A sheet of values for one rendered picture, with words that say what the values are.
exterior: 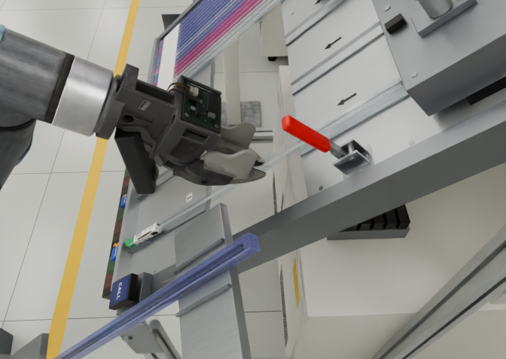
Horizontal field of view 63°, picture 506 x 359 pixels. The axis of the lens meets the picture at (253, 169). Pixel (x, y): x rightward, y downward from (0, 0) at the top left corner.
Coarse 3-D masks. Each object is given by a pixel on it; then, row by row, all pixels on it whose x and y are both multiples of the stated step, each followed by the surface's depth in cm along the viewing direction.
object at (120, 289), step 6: (120, 282) 60; (126, 282) 59; (114, 288) 61; (120, 288) 59; (126, 288) 58; (114, 294) 60; (120, 294) 59; (126, 294) 58; (114, 300) 59; (120, 300) 58
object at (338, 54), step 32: (288, 0) 70; (320, 0) 63; (352, 0) 57; (288, 32) 65; (320, 32) 60; (352, 32) 54; (320, 64) 56; (352, 64) 52; (384, 64) 48; (320, 96) 54; (352, 96) 49; (352, 128) 47; (384, 128) 44; (416, 128) 41; (320, 160) 49
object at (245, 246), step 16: (240, 240) 32; (256, 240) 33; (224, 256) 33; (240, 256) 32; (192, 272) 35; (208, 272) 34; (176, 288) 36; (192, 288) 36; (144, 304) 39; (160, 304) 37; (112, 320) 42; (128, 320) 40; (144, 320) 40; (96, 336) 43; (112, 336) 42; (64, 352) 47; (80, 352) 45
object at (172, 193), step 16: (208, 80) 79; (160, 176) 75; (176, 176) 71; (160, 192) 73; (176, 192) 69; (192, 192) 66; (144, 208) 75; (160, 208) 70; (176, 208) 67; (208, 208) 62; (144, 224) 72; (176, 224) 65; (160, 240) 66; (144, 256) 68; (160, 256) 64
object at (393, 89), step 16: (400, 80) 44; (368, 96) 45; (384, 96) 44; (352, 112) 46; (320, 128) 49; (336, 128) 48; (288, 144) 52; (304, 144) 50; (272, 160) 52; (208, 192) 60; (224, 192) 58; (192, 208) 61; (160, 224) 65
